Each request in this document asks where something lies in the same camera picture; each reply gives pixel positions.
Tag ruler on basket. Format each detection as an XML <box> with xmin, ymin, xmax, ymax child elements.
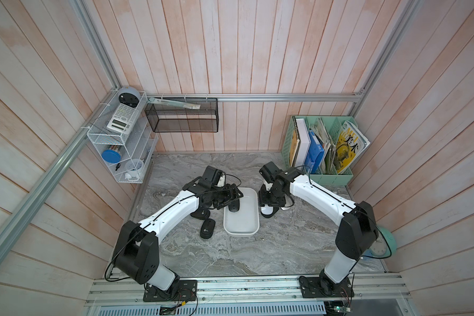
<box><xmin>147</xmin><ymin>97</ymin><xmax>201</xmax><ymax>110</ymax></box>

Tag white round speaker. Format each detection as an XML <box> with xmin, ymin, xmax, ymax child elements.
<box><xmin>118</xmin><ymin>87</ymin><xmax>141</xmax><ymax>108</ymax></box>

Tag papers in organizer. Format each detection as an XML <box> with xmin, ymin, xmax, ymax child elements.
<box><xmin>309</xmin><ymin>118</ymin><xmax>334</xmax><ymax>173</ymax></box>

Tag green file organizer box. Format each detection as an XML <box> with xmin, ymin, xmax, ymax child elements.
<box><xmin>280</xmin><ymin>115</ymin><xmax>358</xmax><ymax>186</ymax></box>

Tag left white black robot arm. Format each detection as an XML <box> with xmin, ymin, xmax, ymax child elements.
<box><xmin>105</xmin><ymin>166</ymin><xmax>244</xmax><ymax>291</ymax></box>

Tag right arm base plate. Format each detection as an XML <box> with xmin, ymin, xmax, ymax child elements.
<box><xmin>298</xmin><ymin>276</ymin><xmax>354</xmax><ymax>298</ymax></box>

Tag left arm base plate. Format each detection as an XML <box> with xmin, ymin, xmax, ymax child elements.
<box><xmin>143</xmin><ymin>279</ymin><xmax>198</xmax><ymax>302</ymax></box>

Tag green round clock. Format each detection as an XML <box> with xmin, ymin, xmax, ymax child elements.
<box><xmin>363</xmin><ymin>226</ymin><xmax>397</xmax><ymax>259</ymax></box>

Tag blue folder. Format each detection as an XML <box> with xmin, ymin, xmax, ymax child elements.
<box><xmin>304</xmin><ymin>130</ymin><xmax>325</xmax><ymax>174</ymax></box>

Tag black mouse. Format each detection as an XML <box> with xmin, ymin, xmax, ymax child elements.
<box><xmin>228</xmin><ymin>199</ymin><xmax>240</xmax><ymax>213</ymax></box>
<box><xmin>200</xmin><ymin>219</ymin><xmax>215</xmax><ymax>240</ymax></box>
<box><xmin>190</xmin><ymin>208</ymin><xmax>211</xmax><ymax>221</ymax></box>

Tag black mesh basket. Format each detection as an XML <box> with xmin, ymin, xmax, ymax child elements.
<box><xmin>145</xmin><ymin>97</ymin><xmax>219</xmax><ymax>133</ymax></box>

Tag white wire shelf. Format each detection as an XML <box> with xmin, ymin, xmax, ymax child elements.
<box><xmin>87</xmin><ymin>90</ymin><xmax>158</xmax><ymax>184</ymax></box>

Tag white calculator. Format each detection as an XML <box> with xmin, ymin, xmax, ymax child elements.
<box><xmin>107</xmin><ymin>103</ymin><xmax>140</xmax><ymax>135</ymax></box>

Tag white book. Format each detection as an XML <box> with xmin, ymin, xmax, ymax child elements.
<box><xmin>294</xmin><ymin>118</ymin><xmax>311</xmax><ymax>167</ymax></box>

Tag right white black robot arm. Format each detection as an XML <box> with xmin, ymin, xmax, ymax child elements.
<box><xmin>258</xmin><ymin>162</ymin><xmax>380</xmax><ymax>293</ymax></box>

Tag white mouse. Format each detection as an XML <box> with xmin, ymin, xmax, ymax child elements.
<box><xmin>261</xmin><ymin>205</ymin><xmax>275</xmax><ymax>218</ymax></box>

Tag yellow magazine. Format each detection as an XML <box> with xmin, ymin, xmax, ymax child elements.
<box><xmin>334</xmin><ymin>121</ymin><xmax>371</xmax><ymax>175</ymax></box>

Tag blue lid container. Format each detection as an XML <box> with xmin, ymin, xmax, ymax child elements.
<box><xmin>101</xmin><ymin>145</ymin><xmax>122</xmax><ymax>164</ymax></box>

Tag white storage box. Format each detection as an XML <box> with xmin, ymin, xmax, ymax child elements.
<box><xmin>223</xmin><ymin>188</ymin><xmax>260</xmax><ymax>237</ymax></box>

